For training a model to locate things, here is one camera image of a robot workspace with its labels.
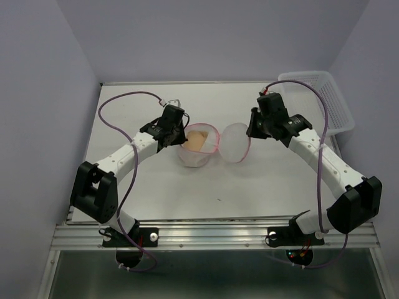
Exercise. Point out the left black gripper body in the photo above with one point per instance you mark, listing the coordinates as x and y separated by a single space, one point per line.
179 134

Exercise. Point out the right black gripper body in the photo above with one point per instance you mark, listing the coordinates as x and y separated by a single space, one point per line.
259 126

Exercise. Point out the white plastic basket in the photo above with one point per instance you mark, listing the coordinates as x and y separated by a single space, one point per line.
316 96

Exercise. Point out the aluminium mounting rail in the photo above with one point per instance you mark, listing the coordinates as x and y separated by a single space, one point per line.
232 234

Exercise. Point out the white mesh laundry bag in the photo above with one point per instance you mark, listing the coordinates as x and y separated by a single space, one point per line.
232 144

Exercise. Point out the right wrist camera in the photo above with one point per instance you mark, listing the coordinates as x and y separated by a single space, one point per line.
267 92

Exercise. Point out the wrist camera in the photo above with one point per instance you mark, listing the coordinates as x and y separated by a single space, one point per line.
267 92
174 102

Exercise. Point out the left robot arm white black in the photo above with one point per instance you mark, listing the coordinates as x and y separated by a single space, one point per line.
95 190

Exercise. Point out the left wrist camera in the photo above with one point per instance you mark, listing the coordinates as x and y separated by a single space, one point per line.
174 102

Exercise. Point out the beige bra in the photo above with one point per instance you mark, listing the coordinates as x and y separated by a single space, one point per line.
195 140

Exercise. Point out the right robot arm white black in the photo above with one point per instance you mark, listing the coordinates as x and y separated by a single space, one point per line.
357 197

